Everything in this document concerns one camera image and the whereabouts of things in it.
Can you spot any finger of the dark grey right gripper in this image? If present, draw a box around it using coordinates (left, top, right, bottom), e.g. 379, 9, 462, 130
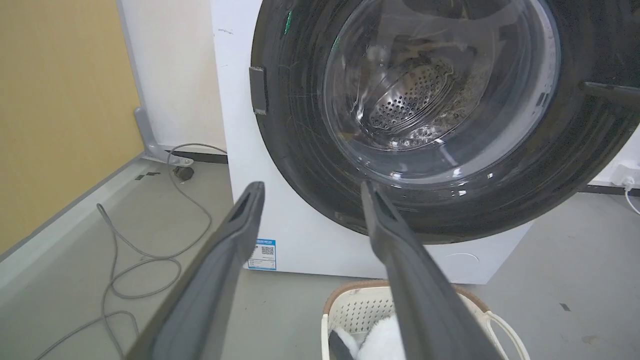
360, 180, 506, 360

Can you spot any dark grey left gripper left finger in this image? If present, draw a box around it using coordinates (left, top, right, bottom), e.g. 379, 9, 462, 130
126, 181, 266, 360

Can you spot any dark grey pointed left gripper right finger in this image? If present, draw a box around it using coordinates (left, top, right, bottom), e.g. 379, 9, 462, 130
580, 81, 640, 107

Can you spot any black round washing machine door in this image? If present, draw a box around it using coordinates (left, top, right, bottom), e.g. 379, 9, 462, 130
248, 0, 640, 245

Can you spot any white washing machine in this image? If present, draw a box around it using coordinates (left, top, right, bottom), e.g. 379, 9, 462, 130
210, 0, 534, 286

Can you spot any blue white label sticker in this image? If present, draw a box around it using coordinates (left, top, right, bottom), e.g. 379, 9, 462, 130
247, 238, 277, 271

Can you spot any white plastic laundry basket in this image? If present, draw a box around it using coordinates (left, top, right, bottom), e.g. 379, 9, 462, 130
321, 280, 531, 360

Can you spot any white cloth in basket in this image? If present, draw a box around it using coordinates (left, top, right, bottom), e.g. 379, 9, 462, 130
328, 316, 407, 360

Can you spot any white power strip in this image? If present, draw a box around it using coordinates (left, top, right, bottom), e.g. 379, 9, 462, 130
612, 162, 640, 188

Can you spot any grey power cable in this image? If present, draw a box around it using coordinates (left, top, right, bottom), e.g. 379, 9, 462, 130
34, 143, 228, 360

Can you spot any white thin cable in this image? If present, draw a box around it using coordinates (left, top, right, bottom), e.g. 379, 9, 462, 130
623, 182, 640, 216

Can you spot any grey metal floor bracket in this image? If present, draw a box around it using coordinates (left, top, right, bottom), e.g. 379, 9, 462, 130
133, 107, 195, 167

